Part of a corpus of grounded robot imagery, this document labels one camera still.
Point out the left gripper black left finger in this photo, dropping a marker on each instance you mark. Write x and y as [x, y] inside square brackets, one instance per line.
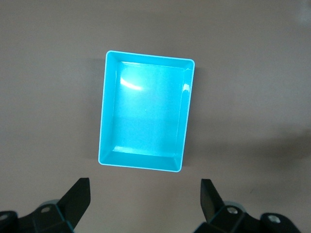
[56, 216]

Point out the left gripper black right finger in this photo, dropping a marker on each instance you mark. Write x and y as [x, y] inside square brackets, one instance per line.
[226, 218]

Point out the blue plastic box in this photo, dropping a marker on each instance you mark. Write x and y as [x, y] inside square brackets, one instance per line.
[145, 109]

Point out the brown table cover mat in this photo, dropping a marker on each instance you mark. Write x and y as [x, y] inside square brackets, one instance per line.
[36, 97]

